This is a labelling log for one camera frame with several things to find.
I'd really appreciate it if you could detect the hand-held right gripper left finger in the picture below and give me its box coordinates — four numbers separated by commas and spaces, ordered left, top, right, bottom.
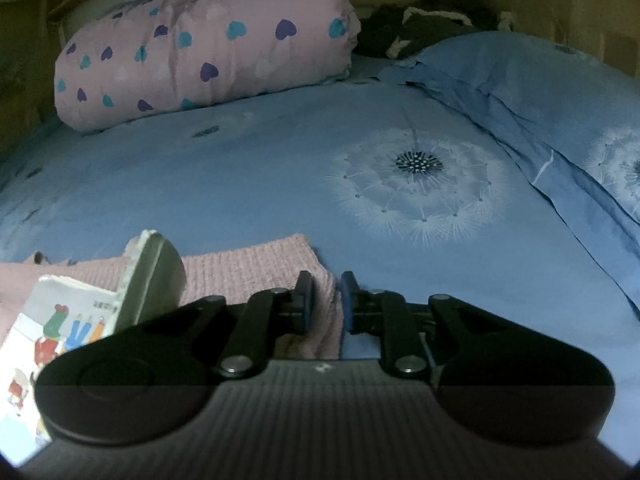
143, 270, 318, 379

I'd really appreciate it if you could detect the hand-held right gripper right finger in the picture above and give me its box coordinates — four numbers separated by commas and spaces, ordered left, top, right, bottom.
340, 270, 506, 379

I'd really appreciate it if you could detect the pink knit sweater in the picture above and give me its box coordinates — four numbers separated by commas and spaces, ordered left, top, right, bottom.
0, 233, 344, 361

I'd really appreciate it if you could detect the blue dandelion-print bed sheet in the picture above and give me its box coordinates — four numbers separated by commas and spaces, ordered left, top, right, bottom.
0, 55, 640, 463

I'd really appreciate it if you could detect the pink heart-print quilt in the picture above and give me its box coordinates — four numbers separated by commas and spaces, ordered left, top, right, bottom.
54, 0, 362, 134

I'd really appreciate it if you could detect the blue dandelion-print pillow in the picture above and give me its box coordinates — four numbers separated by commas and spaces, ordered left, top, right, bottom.
376, 30, 640, 322

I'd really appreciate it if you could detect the dark clothing with white trim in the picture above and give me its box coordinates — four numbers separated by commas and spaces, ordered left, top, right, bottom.
352, 0, 516, 59

